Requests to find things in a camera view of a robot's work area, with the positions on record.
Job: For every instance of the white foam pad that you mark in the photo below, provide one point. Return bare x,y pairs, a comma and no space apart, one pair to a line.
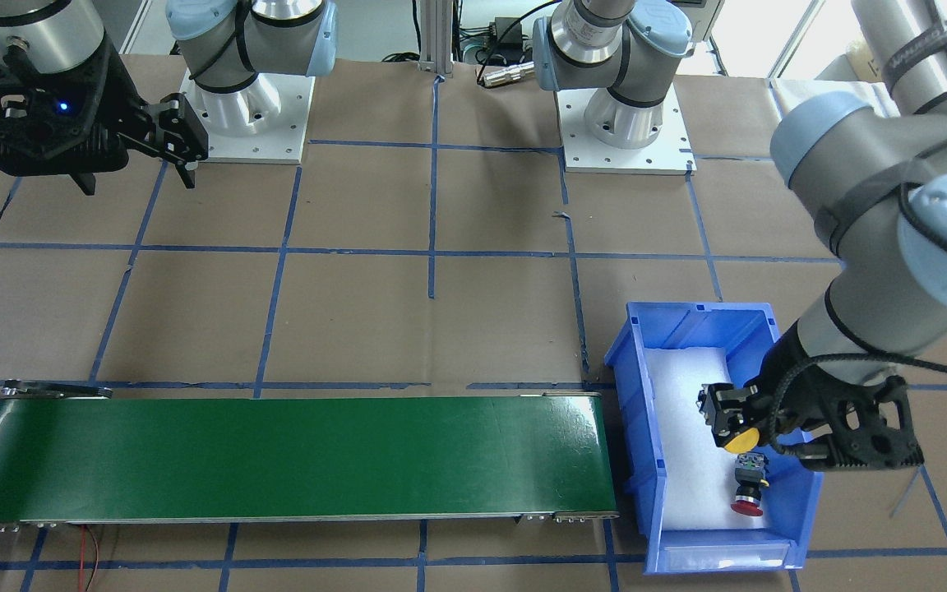
700,484

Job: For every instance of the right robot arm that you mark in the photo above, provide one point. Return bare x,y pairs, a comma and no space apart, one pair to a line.
220,45

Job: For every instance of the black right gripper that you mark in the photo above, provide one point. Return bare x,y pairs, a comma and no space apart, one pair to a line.
122,92

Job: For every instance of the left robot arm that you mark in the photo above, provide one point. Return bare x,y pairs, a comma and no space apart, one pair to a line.
876,190

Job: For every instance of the yellow push button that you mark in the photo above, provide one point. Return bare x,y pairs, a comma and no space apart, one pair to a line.
744,442

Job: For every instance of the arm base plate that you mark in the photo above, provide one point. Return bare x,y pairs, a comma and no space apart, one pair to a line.
262,124
601,135

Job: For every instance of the green conveyor belt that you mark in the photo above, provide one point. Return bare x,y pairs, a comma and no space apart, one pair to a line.
97,461

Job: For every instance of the red push button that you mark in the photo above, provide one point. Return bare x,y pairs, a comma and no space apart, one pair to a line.
750,470

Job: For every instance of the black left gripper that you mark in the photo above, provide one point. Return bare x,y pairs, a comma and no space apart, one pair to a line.
779,374

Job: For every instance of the blue plastic bin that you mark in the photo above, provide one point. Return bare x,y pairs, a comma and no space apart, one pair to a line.
745,332

